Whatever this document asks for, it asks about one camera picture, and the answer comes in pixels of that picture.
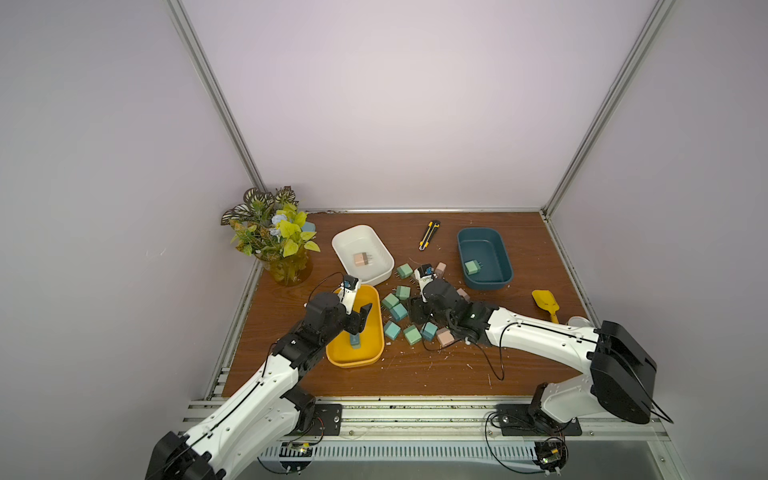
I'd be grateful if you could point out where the green plug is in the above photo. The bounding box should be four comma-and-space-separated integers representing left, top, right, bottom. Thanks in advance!
403, 325, 422, 346
395, 285, 411, 302
464, 260, 482, 276
396, 263, 414, 280

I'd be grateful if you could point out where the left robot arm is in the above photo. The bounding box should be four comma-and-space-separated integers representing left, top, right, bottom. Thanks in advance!
145, 287, 374, 479

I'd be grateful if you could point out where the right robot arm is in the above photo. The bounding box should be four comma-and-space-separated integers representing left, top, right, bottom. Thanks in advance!
409, 277, 670, 428

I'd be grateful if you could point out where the yellow storage box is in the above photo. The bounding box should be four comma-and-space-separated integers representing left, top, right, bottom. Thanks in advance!
326, 285, 385, 368

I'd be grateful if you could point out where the white storage box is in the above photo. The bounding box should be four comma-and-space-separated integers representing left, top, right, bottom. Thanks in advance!
331, 225, 395, 286

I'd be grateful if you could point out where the teal storage box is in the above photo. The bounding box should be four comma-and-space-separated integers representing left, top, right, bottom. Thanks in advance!
457, 227, 514, 291

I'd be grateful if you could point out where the teal plug bottom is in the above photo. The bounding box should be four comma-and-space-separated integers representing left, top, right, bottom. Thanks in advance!
421, 322, 438, 342

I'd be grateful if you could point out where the green plug bottom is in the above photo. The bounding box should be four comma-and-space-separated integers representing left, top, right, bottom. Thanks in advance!
403, 325, 422, 346

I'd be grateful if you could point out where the green plug top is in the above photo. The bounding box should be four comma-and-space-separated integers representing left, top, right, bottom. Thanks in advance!
396, 263, 414, 280

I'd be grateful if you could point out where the yellow black utility knife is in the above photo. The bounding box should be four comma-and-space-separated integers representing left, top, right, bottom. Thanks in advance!
418, 220, 441, 251

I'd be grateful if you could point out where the yellow toy shovel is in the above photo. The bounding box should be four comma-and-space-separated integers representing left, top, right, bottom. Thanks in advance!
532, 289, 560, 324

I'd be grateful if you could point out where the potted green plant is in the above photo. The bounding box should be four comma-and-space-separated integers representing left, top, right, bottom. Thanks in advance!
220, 186, 320, 286

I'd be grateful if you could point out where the metal tin can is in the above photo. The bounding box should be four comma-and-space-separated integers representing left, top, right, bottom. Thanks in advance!
567, 316, 595, 328

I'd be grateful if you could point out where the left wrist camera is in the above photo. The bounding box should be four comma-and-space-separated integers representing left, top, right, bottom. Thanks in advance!
338, 275, 359, 314

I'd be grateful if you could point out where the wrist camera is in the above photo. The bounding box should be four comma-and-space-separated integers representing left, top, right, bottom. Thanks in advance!
338, 275, 359, 314
413, 264, 436, 294

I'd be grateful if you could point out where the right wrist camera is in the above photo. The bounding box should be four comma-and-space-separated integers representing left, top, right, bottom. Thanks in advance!
413, 264, 436, 294

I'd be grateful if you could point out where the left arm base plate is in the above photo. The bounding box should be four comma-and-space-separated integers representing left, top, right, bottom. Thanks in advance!
289, 403, 343, 438

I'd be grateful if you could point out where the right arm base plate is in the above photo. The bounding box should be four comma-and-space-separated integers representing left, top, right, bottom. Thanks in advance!
490, 404, 583, 437

